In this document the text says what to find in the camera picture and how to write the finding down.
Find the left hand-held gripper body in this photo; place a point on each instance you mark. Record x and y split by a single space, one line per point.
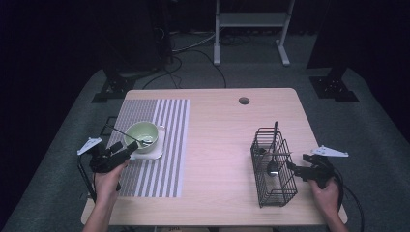
106 162

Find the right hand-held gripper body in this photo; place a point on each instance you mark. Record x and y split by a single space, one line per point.
322 172

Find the green bowl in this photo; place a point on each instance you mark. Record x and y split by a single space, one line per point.
145 130

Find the person's left hand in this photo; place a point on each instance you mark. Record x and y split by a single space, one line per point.
108 185

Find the person's right hand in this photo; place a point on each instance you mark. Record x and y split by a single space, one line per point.
328 198

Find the white square plate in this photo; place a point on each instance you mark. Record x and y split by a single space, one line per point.
159 151

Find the grey striped placemat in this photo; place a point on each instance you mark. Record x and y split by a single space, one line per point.
170 122

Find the black stand base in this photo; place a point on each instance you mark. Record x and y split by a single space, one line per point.
333 88
112 88

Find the dark table grommet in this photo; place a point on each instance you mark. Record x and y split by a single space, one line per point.
244 101

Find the white metal stand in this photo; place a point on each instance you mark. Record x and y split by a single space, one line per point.
251 19

